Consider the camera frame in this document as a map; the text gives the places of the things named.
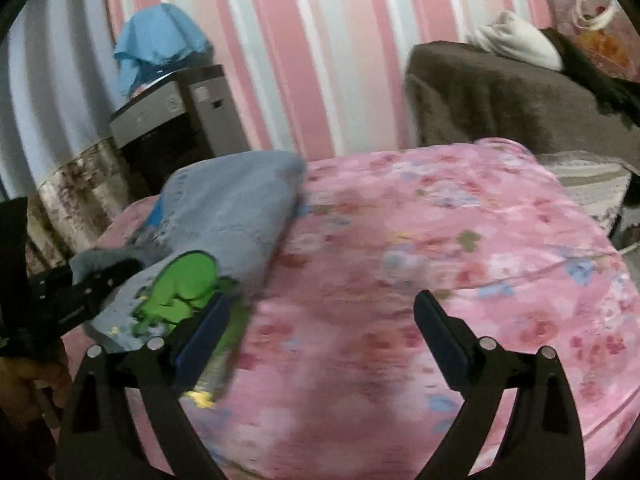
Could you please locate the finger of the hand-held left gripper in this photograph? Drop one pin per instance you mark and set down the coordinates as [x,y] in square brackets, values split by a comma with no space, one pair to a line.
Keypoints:
[97,282]

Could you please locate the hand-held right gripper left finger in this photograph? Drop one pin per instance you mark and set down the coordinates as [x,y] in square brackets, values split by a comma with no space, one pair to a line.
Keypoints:
[202,345]

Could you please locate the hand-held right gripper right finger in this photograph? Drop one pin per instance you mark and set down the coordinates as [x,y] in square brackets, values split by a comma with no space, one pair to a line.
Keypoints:
[440,335]

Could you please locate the grey-blue garment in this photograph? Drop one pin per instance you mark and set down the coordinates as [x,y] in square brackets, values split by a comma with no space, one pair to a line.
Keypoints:
[225,210]

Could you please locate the person's left hand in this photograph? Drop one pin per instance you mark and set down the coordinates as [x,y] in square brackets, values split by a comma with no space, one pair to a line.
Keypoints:
[35,380]

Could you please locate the brown floral patterned cloth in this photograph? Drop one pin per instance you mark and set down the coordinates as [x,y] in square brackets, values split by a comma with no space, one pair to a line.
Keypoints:
[75,195]

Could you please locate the pink floral blanket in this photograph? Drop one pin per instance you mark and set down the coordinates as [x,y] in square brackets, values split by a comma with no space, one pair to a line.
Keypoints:
[425,240]

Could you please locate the grey printer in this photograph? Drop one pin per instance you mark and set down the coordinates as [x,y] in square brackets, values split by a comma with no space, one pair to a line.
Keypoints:
[180,110]

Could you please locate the grey striped cloth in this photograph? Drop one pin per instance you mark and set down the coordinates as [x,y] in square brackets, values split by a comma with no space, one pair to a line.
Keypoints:
[587,182]

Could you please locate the dark brown blanket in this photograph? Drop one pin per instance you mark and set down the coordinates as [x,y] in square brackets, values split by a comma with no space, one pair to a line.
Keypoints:
[505,105]

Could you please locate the blue cloth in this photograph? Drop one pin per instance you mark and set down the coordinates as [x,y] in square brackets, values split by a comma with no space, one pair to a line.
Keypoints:
[155,40]

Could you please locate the black cloth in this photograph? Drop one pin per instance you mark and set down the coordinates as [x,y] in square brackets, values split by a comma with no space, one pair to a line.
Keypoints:
[595,75]

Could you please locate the white cloth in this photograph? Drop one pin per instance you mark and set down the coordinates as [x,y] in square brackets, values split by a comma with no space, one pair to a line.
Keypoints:
[520,40]

